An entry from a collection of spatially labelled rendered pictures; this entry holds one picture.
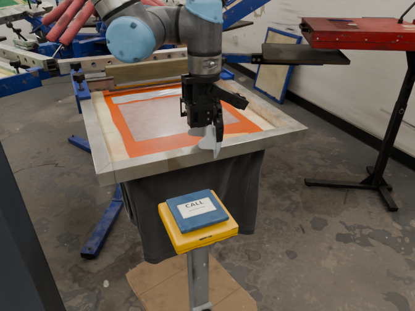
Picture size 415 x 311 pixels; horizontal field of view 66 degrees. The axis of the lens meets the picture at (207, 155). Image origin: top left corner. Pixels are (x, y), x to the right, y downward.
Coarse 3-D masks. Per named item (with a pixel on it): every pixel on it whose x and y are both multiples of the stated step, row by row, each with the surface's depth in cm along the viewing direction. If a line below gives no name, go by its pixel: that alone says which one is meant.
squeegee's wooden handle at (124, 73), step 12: (156, 60) 126; (168, 60) 126; (180, 60) 128; (108, 72) 119; (120, 72) 121; (132, 72) 123; (144, 72) 124; (156, 72) 126; (168, 72) 128; (180, 72) 130
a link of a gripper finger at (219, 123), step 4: (220, 112) 74; (220, 116) 73; (216, 120) 74; (220, 120) 74; (216, 124) 74; (220, 124) 74; (216, 128) 75; (220, 128) 75; (216, 132) 75; (220, 132) 75; (216, 136) 76; (220, 136) 75; (216, 140) 76; (220, 140) 76
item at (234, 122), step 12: (168, 84) 134; (180, 84) 134; (168, 96) 121; (180, 96) 121; (228, 108) 112; (228, 120) 103; (240, 120) 103; (228, 132) 96; (240, 132) 96; (252, 132) 96
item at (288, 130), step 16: (224, 80) 127; (256, 96) 112; (256, 112) 108; (272, 112) 100; (96, 128) 90; (288, 128) 90; (304, 128) 90; (96, 144) 82; (224, 144) 82; (240, 144) 83; (256, 144) 86; (272, 144) 88; (96, 160) 75; (128, 160) 75; (144, 160) 75; (160, 160) 76; (176, 160) 78; (192, 160) 80; (208, 160) 82; (112, 176) 73; (128, 176) 74; (144, 176) 76
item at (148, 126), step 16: (112, 96) 121; (112, 112) 108; (128, 112) 108; (144, 112) 108; (160, 112) 108; (128, 128) 98; (144, 128) 98; (160, 128) 98; (176, 128) 98; (128, 144) 89; (144, 144) 89; (160, 144) 89; (176, 144) 89; (192, 144) 89
